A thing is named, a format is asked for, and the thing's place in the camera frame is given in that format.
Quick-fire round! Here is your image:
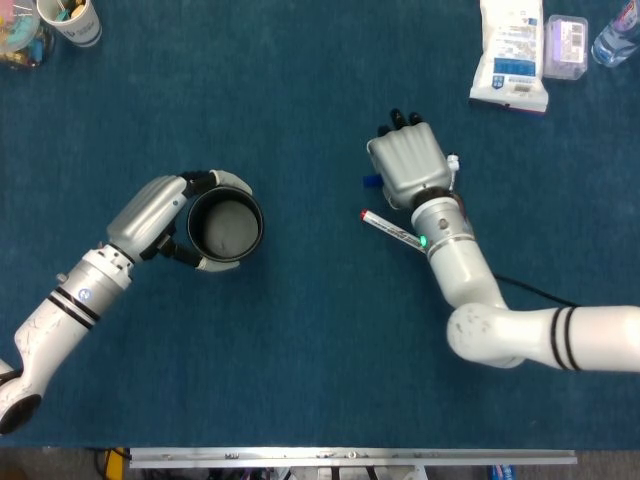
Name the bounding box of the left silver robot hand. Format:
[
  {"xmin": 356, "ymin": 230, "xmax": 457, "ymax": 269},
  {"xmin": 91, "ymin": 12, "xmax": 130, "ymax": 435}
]
[{"xmin": 105, "ymin": 169, "xmax": 254, "ymax": 274}]

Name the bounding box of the white tissue pack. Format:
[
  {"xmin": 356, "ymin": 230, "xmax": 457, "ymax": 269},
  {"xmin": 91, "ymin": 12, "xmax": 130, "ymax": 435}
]
[{"xmin": 468, "ymin": 0, "xmax": 550, "ymax": 117}]

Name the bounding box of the black-capped whiteboard marker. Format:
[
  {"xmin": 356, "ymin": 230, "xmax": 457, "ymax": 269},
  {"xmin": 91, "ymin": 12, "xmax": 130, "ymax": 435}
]
[{"xmin": 445, "ymin": 152, "xmax": 462, "ymax": 191}]

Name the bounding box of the clear water bottle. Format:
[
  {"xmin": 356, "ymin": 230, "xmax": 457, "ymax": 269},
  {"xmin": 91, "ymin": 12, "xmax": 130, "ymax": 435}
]
[{"xmin": 591, "ymin": 0, "xmax": 640, "ymax": 68}]

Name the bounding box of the clear jar of clips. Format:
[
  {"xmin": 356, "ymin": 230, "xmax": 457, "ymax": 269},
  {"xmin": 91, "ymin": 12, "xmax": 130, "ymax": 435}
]
[{"xmin": 0, "ymin": 0, "xmax": 57, "ymax": 71}]

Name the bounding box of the yellow plastic block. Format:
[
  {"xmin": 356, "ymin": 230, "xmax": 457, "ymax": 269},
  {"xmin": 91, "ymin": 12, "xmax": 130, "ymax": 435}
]
[{"xmin": 94, "ymin": 447, "xmax": 131, "ymax": 480}]

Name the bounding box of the black cylindrical cup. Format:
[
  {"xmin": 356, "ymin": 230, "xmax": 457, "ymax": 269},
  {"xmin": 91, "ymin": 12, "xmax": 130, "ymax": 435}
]
[{"xmin": 186, "ymin": 184, "xmax": 265, "ymax": 265}]

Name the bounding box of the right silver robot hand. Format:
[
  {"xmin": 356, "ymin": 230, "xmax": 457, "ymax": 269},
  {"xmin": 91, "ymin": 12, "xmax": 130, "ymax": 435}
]
[{"xmin": 366, "ymin": 107, "xmax": 451, "ymax": 209}]

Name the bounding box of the white paper cup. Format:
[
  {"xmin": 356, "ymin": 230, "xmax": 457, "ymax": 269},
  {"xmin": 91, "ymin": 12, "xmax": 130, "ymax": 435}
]
[{"xmin": 36, "ymin": 0, "xmax": 104, "ymax": 49}]

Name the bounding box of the aluminium frame rail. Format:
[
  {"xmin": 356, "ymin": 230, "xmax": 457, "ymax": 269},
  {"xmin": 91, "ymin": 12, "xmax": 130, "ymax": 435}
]
[{"xmin": 128, "ymin": 447, "xmax": 579, "ymax": 470}]

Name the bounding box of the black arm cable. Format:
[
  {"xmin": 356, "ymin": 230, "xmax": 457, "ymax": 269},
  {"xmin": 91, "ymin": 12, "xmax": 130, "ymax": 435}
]
[{"xmin": 494, "ymin": 273, "xmax": 581, "ymax": 307}]

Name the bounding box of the red-capped whiteboard marker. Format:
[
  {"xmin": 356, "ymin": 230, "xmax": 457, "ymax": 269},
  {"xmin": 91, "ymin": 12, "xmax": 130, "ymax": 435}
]
[{"xmin": 359, "ymin": 208, "xmax": 429, "ymax": 251}]

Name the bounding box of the small clear plastic box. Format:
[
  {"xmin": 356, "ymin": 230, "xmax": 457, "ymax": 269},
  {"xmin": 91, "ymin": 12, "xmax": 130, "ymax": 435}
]
[{"xmin": 542, "ymin": 14, "xmax": 590, "ymax": 81}]

